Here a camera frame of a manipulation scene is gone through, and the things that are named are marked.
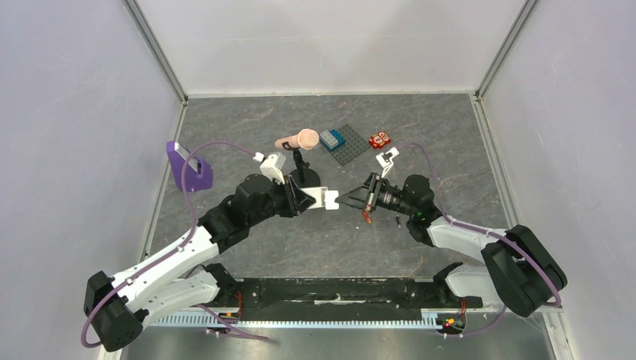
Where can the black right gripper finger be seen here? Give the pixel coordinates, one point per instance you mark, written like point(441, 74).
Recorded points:
point(362, 190)
point(359, 204)

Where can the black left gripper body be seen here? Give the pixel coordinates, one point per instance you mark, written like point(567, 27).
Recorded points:
point(280, 199)

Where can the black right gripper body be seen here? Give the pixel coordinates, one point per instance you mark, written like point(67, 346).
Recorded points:
point(372, 196)

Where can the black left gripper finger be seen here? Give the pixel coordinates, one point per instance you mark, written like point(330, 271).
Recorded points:
point(302, 205)
point(297, 194)

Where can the orange AAA battery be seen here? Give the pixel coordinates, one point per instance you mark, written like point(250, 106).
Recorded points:
point(367, 217)

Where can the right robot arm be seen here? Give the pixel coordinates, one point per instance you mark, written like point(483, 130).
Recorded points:
point(515, 268)

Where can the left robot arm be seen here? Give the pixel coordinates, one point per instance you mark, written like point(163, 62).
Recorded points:
point(120, 306)

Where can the black microphone stand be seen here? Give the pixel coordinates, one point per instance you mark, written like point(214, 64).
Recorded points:
point(303, 175)

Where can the grey lego baseplate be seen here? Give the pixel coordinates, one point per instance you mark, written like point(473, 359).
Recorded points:
point(353, 146)

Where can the red toy block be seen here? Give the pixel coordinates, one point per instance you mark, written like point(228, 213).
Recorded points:
point(379, 140)

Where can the blue grey lego brick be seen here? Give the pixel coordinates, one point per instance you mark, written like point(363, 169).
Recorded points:
point(331, 140)

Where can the purple phone holder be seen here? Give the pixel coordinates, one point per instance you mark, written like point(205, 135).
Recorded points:
point(194, 175)

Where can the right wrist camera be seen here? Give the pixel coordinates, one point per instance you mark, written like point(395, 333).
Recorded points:
point(386, 160)

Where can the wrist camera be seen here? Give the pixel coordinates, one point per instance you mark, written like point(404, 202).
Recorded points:
point(271, 166)
point(386, 160)

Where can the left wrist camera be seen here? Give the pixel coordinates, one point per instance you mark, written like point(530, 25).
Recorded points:
point(271, 166)

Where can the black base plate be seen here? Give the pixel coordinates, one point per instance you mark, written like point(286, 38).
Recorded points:
point(333, 299)

